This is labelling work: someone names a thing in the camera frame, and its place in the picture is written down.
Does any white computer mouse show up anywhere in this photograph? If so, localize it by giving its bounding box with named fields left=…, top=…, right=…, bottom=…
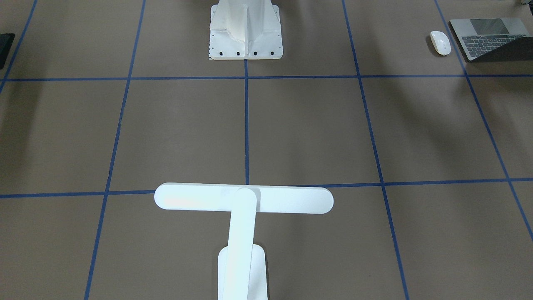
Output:
left=429, top=31, right=451, bottom=56

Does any grey laptop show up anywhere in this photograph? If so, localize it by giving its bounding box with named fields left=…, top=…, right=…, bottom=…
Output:
left=450, top=17, right=533, bottom=63

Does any white desk lamp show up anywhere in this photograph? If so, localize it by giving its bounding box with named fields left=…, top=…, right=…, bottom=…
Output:
left=154, top=182, right=334, bottom=300

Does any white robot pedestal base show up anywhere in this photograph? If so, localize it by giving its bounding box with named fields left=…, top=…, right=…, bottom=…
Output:
left=208, top=0, right=284, bottom=60

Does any black mouse pad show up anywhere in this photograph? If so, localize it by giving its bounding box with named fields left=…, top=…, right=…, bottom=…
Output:
left=0, top=33, right=16, bottom=70

